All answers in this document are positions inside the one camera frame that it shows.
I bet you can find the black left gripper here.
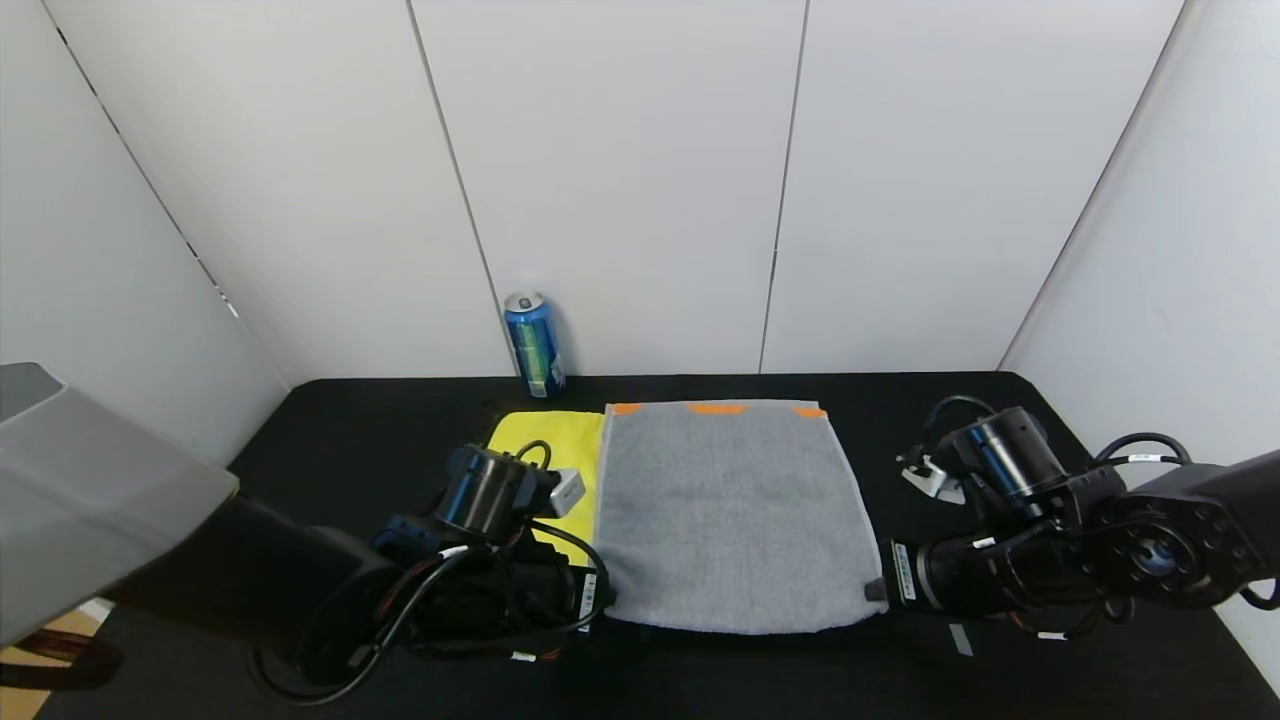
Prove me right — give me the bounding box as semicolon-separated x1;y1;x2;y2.
568;565;618;634

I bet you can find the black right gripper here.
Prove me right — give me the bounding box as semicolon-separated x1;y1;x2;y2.
864;536;979;617

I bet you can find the grey towel with orange marks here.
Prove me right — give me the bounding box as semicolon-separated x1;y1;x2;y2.
593;400;889;636

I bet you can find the yellow towel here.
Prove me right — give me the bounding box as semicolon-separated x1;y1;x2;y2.
485;411;607;561

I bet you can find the blue drink can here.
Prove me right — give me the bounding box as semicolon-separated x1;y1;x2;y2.
504;291;568;400

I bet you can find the left arm labelled black cable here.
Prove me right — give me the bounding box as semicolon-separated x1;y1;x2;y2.
250;540;601;706

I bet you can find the arm labelled black cable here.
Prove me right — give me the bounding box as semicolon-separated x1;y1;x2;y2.
250;540;601;706
1095;432;1193;471

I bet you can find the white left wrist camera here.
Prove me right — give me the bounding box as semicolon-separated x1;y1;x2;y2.
548;468;587;518

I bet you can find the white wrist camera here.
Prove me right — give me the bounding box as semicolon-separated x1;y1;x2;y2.
900;455;966;504
548;468;587;518

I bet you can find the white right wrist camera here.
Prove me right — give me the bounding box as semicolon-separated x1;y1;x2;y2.
900;455;966;504

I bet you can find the right wrist camera black cable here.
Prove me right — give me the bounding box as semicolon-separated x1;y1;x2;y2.
897;395;1001;471

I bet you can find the right arm labelled black cable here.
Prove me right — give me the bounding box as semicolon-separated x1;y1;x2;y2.
1095;432;1193;471

